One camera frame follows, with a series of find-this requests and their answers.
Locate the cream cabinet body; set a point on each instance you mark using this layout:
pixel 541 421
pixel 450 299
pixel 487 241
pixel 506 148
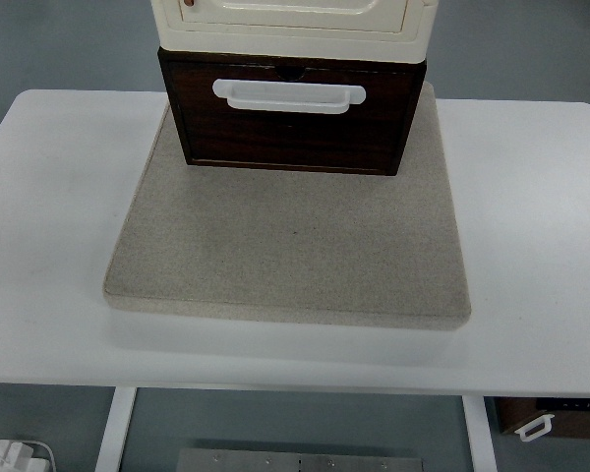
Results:
pixel 295 41

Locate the beige fabric mat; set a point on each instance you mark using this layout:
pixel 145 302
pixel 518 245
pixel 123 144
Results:
pixel 285 255

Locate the grey metal plate with screws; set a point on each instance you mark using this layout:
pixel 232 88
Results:
pixel 300 462

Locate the white table leg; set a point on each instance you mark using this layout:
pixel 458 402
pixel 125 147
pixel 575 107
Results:
pixel 479 437
pixel 115 432

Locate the brown wooden box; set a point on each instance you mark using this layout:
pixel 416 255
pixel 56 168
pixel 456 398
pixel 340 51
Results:
pixel 580 423

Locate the white power adapter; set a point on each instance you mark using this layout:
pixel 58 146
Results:
pixel 7 454

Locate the dark brown cabinet base frame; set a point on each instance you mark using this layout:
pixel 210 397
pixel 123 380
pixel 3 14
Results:
pixel 216 56

